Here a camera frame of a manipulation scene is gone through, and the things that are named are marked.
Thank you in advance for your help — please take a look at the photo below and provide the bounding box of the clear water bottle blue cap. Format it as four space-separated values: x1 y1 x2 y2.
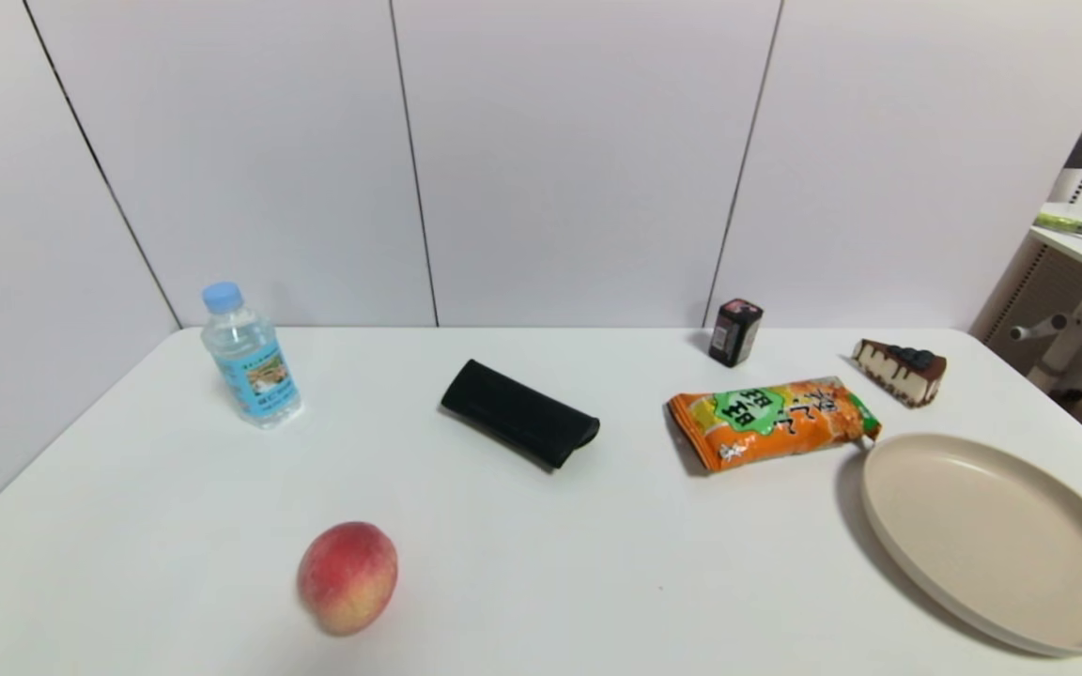
200 282 304 430

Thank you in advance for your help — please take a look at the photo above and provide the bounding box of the orange snack bag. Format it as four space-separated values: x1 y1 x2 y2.
666 376 883 473

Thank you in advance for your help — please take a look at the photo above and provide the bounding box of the chocolate topped cake slice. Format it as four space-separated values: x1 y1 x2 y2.
853 339 948 408

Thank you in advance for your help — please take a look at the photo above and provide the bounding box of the black soft pouch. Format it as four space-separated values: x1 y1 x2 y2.
440 359 601 470

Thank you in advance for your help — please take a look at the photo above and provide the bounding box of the red yellow peach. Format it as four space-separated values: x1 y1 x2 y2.
297 522 399 638

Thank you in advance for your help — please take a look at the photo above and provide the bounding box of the beige round plate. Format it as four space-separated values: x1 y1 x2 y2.
860 432 1082 657

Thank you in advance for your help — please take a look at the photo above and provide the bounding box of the perforated beige desk panel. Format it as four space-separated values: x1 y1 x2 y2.
971 235 1082 350

